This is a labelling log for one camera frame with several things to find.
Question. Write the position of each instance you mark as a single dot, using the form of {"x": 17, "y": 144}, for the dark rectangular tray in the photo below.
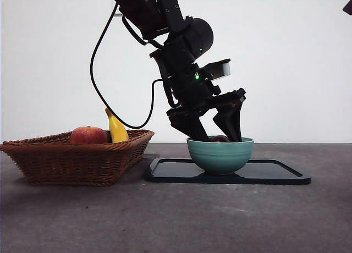
{"x": 170, "y": 178}

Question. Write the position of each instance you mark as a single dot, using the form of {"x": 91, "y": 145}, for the dark red plum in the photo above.
{"x": 218, "y": 139}

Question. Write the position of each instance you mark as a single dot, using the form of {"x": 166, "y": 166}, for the brown wicker basket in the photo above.
{"x": 77, "y": 162}

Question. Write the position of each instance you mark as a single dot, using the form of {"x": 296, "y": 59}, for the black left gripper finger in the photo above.
{"x": 189, "y": 129}
{"x": 231, "y": 123}

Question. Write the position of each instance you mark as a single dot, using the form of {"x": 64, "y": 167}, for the teal ceramic bowl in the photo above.
{"x": 220, "y": 156}

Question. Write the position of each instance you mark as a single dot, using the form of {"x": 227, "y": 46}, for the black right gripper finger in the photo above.
{"x": 348, "y": 7}

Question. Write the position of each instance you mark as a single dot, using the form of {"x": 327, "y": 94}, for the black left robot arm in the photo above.
{"x": 154, "y": 13}

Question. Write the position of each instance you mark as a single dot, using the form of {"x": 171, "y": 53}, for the red yellow apple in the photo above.
{"x": 88, "y": 136}

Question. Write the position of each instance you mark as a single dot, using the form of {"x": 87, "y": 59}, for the yellow banana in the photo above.
{"x": 118, "y": 129}

